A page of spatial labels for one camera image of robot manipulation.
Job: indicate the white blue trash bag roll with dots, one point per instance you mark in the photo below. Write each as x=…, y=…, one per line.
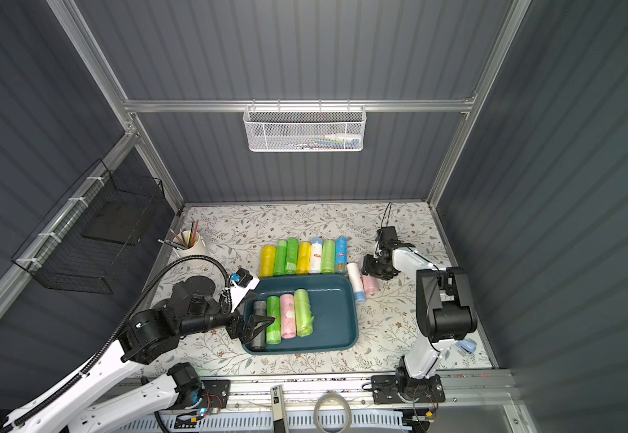
x=316, y=250

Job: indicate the grey handheld device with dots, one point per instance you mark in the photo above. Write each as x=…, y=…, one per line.
x=279, y=415

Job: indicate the dark green trash bag roll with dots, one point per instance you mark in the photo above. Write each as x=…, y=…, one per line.
x=291, y=258

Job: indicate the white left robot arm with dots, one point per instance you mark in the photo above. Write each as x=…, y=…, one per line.
x=141, y=337

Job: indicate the yellow trash bag roll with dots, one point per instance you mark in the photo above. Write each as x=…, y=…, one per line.
x=267, y=263
x=303, y=261

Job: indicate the pale green trash bag roll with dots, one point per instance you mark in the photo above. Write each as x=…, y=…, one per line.
x=303, y=314

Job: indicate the light green trash bag roll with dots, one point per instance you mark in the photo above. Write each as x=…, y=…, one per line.
x=328, y=257

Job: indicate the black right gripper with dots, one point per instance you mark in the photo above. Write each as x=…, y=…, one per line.
x=378, y=265

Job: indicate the black wire wall basket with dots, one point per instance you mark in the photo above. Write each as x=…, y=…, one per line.
x=86, y=245

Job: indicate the white wire wall basket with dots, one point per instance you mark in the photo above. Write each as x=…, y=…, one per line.
x=308, y=131

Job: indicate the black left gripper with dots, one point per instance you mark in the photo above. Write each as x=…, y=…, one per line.
x=240, y=326

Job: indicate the white pen cup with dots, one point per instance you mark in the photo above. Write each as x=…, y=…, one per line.
x=183, y=241

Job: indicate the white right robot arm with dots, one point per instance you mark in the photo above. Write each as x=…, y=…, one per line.
x=445, y=314

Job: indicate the grey trash bag roll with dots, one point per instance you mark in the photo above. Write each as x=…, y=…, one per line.
x=258, y=344

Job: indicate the pink trash bag roll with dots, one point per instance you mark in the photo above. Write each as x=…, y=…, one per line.
x=370, y=285
x=288, y=317

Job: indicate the bright green trash bag roll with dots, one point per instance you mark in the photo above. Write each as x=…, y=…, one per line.
x=280, y=258

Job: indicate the blue small object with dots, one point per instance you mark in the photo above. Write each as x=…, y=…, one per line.
x=466, y=347

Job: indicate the teal plastic storage box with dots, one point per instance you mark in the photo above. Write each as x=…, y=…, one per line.
x=333, y=308

